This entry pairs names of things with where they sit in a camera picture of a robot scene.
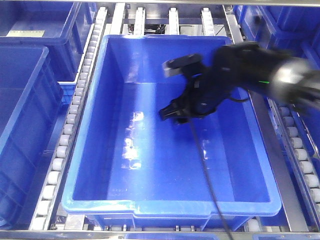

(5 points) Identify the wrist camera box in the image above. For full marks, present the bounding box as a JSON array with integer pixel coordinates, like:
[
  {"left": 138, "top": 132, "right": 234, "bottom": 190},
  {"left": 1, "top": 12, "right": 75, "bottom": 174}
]
[{"left": 162, "top": 53, "right": 204, "bottom": 78}]

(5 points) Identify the white roller track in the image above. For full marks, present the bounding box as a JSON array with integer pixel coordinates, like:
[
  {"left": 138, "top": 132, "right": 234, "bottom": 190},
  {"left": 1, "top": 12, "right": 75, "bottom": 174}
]
[
  {"left": 28, "top": 6, "right": 108, "bottom": 231},
  {"left": 267, "top": 99, "right": 320, "bottom": 226}
]

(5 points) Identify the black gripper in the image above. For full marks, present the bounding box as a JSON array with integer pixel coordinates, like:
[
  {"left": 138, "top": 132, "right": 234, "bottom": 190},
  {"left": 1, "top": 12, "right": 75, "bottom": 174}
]
[{"left": 159, "top": 67, "right": 232, "bottom": 124}]

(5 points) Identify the blue bin left rear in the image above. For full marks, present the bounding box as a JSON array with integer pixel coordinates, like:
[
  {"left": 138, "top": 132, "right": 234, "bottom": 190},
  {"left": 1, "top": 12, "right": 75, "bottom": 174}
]
[{"left": 0, "top": 0, "right": 97, "bottom": 82}]

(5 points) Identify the blue bin left front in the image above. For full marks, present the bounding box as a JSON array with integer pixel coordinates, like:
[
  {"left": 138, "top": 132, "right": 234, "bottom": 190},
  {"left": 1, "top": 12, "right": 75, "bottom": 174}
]
[{"left": 0, "top": 45, "right": 63, "bottom": 229}]

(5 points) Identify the white roller track left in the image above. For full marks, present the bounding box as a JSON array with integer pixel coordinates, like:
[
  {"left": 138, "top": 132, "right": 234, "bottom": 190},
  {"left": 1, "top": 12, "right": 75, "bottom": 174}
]
[{"left": 28, "top": 6, "right": 108, "bottom": 231}]

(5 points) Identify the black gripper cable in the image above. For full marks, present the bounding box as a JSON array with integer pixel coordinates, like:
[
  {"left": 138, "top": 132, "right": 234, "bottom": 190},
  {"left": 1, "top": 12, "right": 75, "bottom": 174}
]
[{"left": 188, "top": 117, "right": 235, "bottom": 240}]

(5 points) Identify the blue bin right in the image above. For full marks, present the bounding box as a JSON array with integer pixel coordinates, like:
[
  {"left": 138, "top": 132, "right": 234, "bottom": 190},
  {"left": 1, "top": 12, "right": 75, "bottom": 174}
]
[{"left": 233, "top": 5, "right": 320, "bottom": 68}]

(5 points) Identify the large blue plastic bin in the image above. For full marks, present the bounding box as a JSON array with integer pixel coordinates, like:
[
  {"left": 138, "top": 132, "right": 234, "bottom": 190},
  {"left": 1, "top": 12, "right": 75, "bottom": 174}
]
[{"left": 61, "top": 35, "right": 282, "bottom": 230}]

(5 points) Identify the white roller track right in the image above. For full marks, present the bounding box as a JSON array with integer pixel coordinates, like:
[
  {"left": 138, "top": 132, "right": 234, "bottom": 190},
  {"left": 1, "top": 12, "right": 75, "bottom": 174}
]
[{"left": 267, "top": 99, "right": 320, "bottom": 226}]

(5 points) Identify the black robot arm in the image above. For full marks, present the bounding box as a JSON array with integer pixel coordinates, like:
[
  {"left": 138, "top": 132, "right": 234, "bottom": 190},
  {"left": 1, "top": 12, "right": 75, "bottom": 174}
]
[{"left": 159, "top": 41, "right": 320, "bottom": 124}]

